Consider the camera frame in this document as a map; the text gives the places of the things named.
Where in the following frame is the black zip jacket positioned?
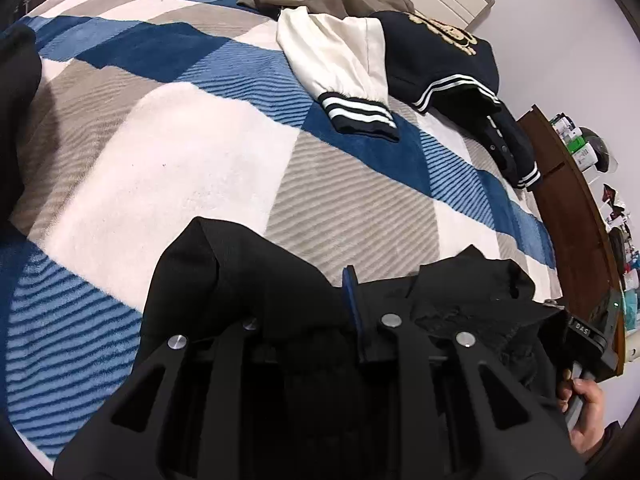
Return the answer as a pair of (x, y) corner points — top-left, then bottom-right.
(141, 217), (569, 480)

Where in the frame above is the pile of small dresser clutter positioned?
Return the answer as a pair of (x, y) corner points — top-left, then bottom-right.
(601, 184), (640, 291)

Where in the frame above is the black garment with red stripes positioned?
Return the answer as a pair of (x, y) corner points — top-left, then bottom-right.
(0, 25), (44, 222)

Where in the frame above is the black helmet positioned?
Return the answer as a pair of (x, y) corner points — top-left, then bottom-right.
(582, 127), (619, 174)

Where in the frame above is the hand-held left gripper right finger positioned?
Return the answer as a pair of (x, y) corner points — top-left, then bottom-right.
(342, 266), (587, 480)

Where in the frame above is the person's right forearm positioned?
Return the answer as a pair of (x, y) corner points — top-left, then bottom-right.
(584, 420), (624, 480)

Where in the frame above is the blue plaid blanket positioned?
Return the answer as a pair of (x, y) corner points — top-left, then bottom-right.
(0, 0), (558, 472)

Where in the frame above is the teal packet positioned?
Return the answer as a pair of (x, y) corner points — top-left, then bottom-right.
(621, 285), (640, 332)

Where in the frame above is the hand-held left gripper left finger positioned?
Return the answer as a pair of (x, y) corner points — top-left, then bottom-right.
(52, 317), (286, 480)

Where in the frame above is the brown garment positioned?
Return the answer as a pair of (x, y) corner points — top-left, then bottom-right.
(237, 0), (417, 20)

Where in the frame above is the person's right hand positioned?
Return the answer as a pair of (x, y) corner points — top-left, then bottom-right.
(556, 377), (607, 462)

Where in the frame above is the navy varsity jacket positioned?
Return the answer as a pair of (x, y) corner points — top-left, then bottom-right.
(276, 6), (544, 192)

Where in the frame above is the dark wooden dresser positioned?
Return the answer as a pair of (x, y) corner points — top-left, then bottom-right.
(515, 105), (629, 382)

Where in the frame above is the green white bottle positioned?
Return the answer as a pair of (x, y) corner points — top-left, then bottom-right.
(574, 145), (599, 172)

